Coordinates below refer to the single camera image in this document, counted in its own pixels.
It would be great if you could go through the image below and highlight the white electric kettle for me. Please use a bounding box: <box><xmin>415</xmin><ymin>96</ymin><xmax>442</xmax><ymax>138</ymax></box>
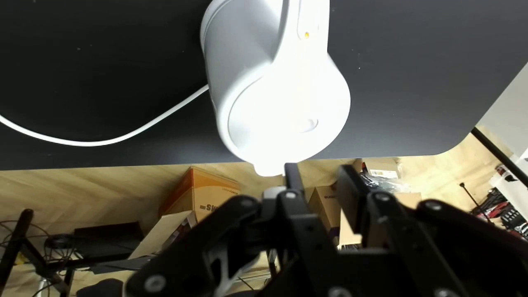
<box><xmin>197</xmin><ymin>0</ymin><xmax>353</xmax><ymax>179</ymax></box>

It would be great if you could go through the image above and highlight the orange cardboard box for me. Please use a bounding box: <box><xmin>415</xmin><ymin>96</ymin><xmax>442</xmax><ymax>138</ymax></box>
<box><xmin>156</xmin><ymin>166</ymin><xmax>244</xmax><ymax>223</ymax></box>

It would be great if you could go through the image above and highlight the white kettle power cable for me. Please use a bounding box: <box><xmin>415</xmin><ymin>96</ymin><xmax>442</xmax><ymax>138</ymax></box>
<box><xmin>0</xmin><ymin>83</ymin><xmax>211</xmax><ymax>149</ymax></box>

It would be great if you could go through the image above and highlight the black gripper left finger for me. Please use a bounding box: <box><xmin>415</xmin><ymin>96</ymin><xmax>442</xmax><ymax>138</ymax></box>
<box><xmin>123</xmin><ymin>162</ymin><xmax>356</xmax><ymax>297</ymax></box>

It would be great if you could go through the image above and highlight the black tripod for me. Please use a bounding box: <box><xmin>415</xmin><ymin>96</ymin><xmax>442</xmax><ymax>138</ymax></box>
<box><xmin>0</xmin><ymin>207</ymin><xmax>75</xmax><ymax>297</ymax></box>

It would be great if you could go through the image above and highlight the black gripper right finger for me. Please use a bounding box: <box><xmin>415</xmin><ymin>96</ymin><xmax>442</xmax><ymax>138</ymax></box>
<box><xmin>334</xmin><ymin>164</ymin><xmax>528</xmax><ymax>297</ymax></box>

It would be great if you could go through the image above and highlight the brown cardboard box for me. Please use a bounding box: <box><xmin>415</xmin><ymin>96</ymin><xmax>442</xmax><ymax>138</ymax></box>
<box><xmin>305</xmin><ymin>184</ymin><xmax>364</xmax><ymax>251</ymax></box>

